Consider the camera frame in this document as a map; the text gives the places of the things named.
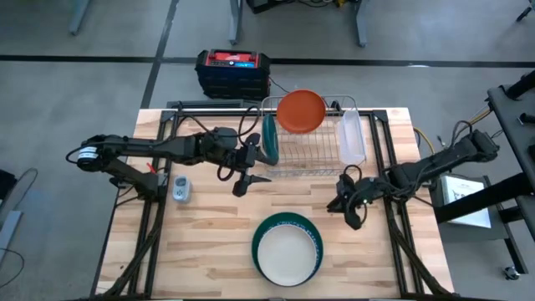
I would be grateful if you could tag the orange plate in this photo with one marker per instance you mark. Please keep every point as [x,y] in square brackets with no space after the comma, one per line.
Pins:
[301,112]

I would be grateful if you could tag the caster wheel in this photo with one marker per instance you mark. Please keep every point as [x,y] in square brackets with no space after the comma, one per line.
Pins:
[511,273]

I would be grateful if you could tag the grey desk leg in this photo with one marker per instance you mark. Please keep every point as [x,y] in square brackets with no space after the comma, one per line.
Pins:
[236,21]
[79,16]
[362,23]

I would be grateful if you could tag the white booklet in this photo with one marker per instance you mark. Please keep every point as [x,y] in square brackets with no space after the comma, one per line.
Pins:
[464,196]

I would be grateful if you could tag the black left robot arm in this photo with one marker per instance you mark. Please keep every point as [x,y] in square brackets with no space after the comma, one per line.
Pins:
[138,146]

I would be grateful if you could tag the black camera stand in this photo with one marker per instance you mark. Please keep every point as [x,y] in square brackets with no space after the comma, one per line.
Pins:
[514,125]

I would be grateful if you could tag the black power strip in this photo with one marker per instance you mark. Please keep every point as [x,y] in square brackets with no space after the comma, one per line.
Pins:
[205,103]

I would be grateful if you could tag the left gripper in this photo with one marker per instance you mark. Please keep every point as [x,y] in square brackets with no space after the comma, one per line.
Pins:
[244,158]

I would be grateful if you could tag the small red clip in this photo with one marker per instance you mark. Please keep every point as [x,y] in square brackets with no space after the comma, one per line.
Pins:
[150,168]

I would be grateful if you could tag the cream plate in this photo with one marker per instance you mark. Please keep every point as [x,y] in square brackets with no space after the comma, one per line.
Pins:
[287,255]

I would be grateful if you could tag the large green plate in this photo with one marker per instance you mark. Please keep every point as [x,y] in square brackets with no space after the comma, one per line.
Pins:
[254,251]

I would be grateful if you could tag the black box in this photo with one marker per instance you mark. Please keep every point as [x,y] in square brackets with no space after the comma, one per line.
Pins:
[267,5]

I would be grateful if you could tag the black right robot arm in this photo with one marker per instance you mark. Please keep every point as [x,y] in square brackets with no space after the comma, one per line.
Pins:
[443,159]

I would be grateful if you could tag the red black power station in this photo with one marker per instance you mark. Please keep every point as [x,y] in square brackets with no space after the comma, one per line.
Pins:
[232,79]

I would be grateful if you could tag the black table frame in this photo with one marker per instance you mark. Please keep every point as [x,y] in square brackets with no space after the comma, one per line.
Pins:
[209,113]

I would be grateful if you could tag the white dish brush holder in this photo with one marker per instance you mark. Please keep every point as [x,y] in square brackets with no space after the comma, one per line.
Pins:
[181,190]

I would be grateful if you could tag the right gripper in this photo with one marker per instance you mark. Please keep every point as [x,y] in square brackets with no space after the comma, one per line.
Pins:
[363,191]

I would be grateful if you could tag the dark teal plate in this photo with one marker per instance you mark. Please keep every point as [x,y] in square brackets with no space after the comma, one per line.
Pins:
[271,140]

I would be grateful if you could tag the clear plastic utensil holder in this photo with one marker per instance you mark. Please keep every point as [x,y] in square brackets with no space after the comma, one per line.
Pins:
[352,138]

